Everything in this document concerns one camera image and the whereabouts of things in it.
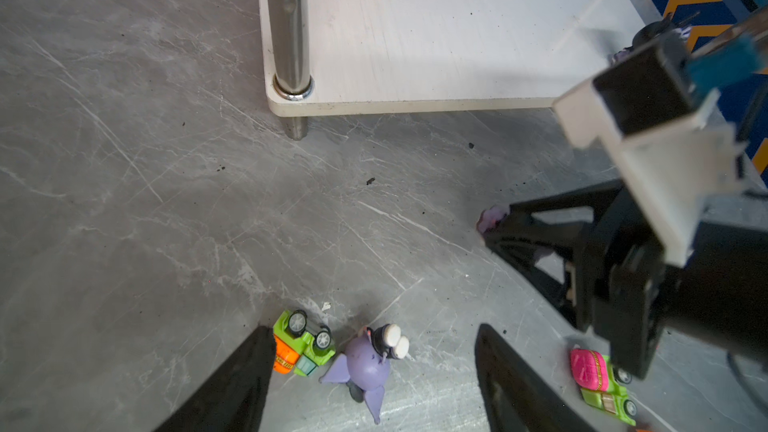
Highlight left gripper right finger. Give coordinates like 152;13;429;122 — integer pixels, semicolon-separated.
475;323;591;432

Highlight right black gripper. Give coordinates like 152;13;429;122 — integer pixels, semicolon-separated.
482;179;669;379

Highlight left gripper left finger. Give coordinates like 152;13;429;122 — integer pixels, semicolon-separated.
157;326;276;431

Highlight light purple figure toy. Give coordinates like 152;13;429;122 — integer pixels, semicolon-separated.
319;323;410;425

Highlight black purple figure toy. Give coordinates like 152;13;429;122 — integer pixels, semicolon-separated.
610;12;699;65

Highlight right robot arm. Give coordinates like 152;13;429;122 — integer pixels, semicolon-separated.
477;180;767;378

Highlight white two-tier shelf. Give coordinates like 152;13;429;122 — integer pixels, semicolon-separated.
259;0;643;140

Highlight green orange toy car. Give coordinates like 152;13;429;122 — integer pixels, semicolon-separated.
273;309;336;377

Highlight pink green toy car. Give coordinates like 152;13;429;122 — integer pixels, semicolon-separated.
569;347;638;426

